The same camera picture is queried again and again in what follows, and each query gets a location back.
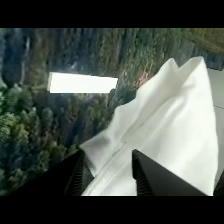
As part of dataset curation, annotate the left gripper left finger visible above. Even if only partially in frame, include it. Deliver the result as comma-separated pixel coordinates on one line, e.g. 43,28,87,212
12,149,86,197

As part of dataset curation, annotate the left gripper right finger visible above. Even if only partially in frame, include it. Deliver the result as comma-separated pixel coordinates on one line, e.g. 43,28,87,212
131,149,208,197

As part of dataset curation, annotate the white shirt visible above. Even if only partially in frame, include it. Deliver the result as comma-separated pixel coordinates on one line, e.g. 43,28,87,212
79,55,220,197

